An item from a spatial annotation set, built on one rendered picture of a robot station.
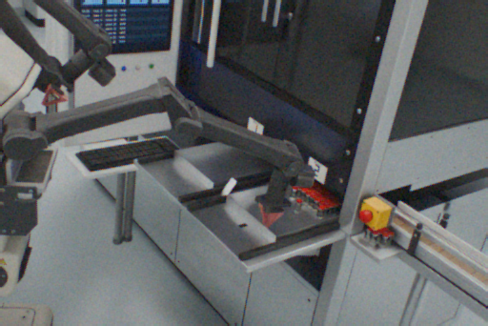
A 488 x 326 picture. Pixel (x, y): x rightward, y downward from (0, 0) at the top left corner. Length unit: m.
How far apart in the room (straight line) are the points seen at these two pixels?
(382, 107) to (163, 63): 1.04
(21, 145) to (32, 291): 1.56
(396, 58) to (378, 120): 0.19
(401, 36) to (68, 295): 1.93
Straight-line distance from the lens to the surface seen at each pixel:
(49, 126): 1.47
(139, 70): 2.41
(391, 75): 1.72
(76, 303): 2.88
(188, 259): 2.84
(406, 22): 1.69
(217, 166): 2.19
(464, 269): 1.88
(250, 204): 1.99
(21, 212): 1.73
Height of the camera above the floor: 1.91
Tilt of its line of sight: 28 degrees down
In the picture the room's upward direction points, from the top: 9 degrees clockwise
